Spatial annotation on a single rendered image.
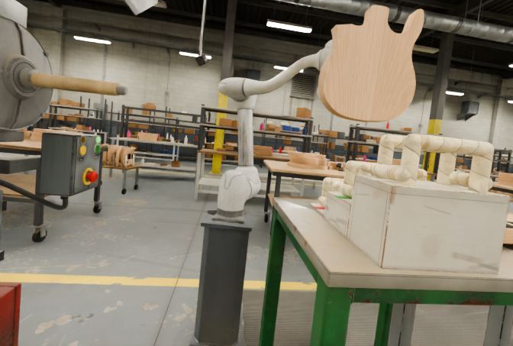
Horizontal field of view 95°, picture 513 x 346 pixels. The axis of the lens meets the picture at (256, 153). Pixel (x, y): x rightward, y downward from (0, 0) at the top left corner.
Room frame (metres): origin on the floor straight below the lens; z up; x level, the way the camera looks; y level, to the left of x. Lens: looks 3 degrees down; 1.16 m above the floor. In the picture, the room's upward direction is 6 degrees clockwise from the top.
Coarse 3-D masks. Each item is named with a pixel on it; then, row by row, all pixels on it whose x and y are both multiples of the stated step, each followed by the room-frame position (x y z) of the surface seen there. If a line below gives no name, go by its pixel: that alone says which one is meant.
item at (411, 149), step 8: (408, 144) 0.49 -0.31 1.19; (416, 144) 0.48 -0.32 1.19; (408, 152) 0.49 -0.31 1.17; (416, 152) 0.48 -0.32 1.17; (408, 160) 0.49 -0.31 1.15; (416, 160) 0.48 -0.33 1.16; (408, 168) 0.48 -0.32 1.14; (416, 168) 0.48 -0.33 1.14; (416, 176) 0.48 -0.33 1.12; (400, 184) 0.49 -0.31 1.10; (408, 184) 0.48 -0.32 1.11
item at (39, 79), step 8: (32, 80) 0.54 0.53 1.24; (40, 80) 0.54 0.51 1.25; (48, 80) 0.54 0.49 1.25; (56, 80) 0.55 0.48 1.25; (64, 80) 0.55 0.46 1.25; (72, 80) 0.55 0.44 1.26; (80, 80) 0.56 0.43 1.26; (88, 80) 0.56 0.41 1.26; (96, 80) 0.56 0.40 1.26; (56, 88) 0.56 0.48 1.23; (64, 88) 0.56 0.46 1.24; (72, 88) 0.56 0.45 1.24; (80, 88) 0.56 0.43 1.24; (88, 88) 0.56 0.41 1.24; (96, 88) 0.56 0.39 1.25; (104, 88) 0.56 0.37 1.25; (112, 88) 0.56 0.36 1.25
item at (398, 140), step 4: (384, 136) 0.57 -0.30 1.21; (388, 136) 0.57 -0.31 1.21; (392, 136) 0.57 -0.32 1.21; (396, 136) 0.57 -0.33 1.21; (400, 136) 0.57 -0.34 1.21; (404, 136) 0.58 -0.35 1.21; (388, 140) 0.56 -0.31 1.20; (392, 140) 0.56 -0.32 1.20; (396, 140) 0.56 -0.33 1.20; (400, 140) 0.57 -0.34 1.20; (396, 144) 0.57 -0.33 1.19; (400, 144) 0.57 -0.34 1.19; (400, 148) 0.58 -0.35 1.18; (436, 152) 0.59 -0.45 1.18; (440, 152) 0.59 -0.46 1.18; (444, 152) 0.59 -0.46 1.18
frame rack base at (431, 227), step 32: (384, 192) 0.49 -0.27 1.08; (416, 192) 0.47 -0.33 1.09; (448, 192) 0.48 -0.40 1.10; (480, 192) 0.50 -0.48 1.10; (352, 224) 0.59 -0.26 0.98; (384, 224) 0.47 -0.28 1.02; (416, 224) 0.47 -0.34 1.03; (448, 224) 0.48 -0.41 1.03; (480, 224) 0.49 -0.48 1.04; (384, 256) 0.47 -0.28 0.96; (416, 256) 0.47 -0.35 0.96; (448, 256) 0.48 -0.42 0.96; (480, 256) 0.49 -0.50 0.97
